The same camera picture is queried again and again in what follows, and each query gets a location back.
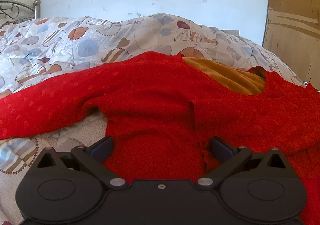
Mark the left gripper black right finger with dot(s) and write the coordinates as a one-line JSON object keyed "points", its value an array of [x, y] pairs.
{"points": [[232, 160]]}

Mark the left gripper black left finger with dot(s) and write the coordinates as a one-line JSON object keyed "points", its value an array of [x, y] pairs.
{"points": [[91, 161]]}

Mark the red knit sweater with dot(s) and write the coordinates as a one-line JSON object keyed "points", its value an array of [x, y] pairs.
{"points": [[161, 114]]}

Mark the mustard yellow garment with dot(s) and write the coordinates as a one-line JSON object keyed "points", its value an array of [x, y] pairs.
{"points": [[233, 79]]}

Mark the patterned quilt with circles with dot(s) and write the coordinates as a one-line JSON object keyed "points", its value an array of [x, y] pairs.
{"points": [[36, 50]]}

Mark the metal bed headboard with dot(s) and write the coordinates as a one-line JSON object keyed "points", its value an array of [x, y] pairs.
{"points": [[17, 10]]}

